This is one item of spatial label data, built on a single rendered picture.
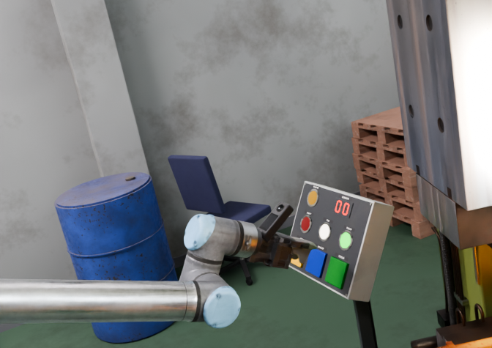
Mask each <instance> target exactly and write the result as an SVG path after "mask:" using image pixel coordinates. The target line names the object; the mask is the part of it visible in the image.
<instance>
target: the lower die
mask: <svg viewBox="0 0 492 348"><path fill-rule="evenodd" d="M490 337H492V316H490V317H486V318H485V322H481V319H477V320H473V321H469V322H466V326H462V323H460V324H456V325H450V326H446V327H440V328H436V338H437V344H438V347H442V346H446V341H452V343H453V344H454V345H457V344H463V343H467V342H470V341H476V340H480V339H484V338H490Z"/></svg>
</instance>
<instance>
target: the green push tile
mask: <svg viewBox="0 0 492 348"><path fill-rule="evenodd" d="M348 268H349V263H347V262H345V261H342V260H340V259H338V258H336V257H334V256H331V259H330V261H329V266H328V270H327V274H326V278H325V281H326V282H328V283H329V284H331V285H333V286H336V287H337V288H339V289H343V285H344V281H345V279H346V273H347V270H348Z"/></svg>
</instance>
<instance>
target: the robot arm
mask: <svg viewBox="0 0 492 348"><path fill-rule="evenodd" d="M293 211H294V208H293V207H292V206H291V205H290V204H287V203H285V202H282V201H280V202H279V204H278V205H277V206H276V207H275V208H274V209H273V211H272V212H271V213H270V214H269V215H268V217H267V218H266V219H265V220H264V222H263V223H262V224H261V225H260V226H259V227H258V228H256V226H255V225H254V224H253V223H248V222H244V221H235V220H231V219H227V218H220V217H216V216H213V215H203V214H198V215H195V216H194V217H192V218H191V220H190V221H189V223H188V225H187V227H186V229H185V236H184V244H185V246H186V248H187V249H188V252H187V255H186V259H185V261H184V266H183V269H182V273H181V276H180V279H179V281H98V280H48V279H0V324H31V323H78V322H171V321H187V322H206V323H207V324H208V326H210V327H213V328H224V327H227V326H229V325H230V324H232V323H233V322H234V321H235V319H236V318H237V317H238V315H239V312H240V307H241V303H240V299H239V296H238V295H237V293H236V291H235V290H234V289H233V288H232V287H230V286H229V285H228V284H227V283H226V282H225V281H224V280H223V279H222V278H221V277H220V276H219V272H220V268H221V264H222V262H223V258H224V255H227V256H238V257H243V258H244V259H246V260H248V261H249V262H263V263H264V264H265V265H267V266H270V267H278V268H283V269H288V266H289V264H290V262H291V258H292V259H298V258H299V263H301V264H303V263H305V261H306V259H307V257H308V255H309V253H310V251H311V250H313V249H317V246H316V245H315V244H314V243H312V242H311V241H308V240H303V239H300V238H297V237H292V236H289V235H286V234H282V233H279V232H277V230H278V229H279V228H280V227H281V226H282V225H283V223H284V222H285V221H286V219H287V218H288V217H289V216H290V214H291V213H292V212H293Z"/></svg>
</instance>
